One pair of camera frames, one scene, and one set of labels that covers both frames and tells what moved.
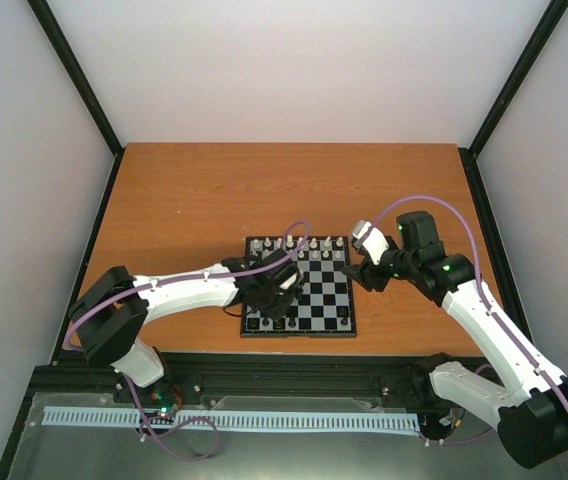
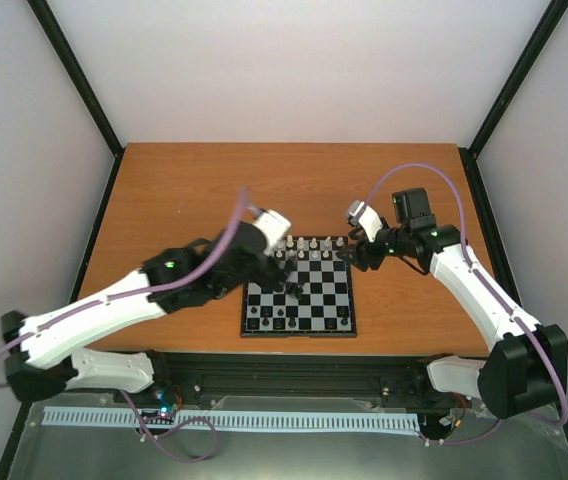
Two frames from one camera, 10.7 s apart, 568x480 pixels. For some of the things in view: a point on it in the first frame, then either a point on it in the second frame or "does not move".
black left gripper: [278, 312] → [278, 281]
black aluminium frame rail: [399, 377] does not move
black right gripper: [367, 275] → [362, 251]
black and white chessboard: [326, 306] does not move
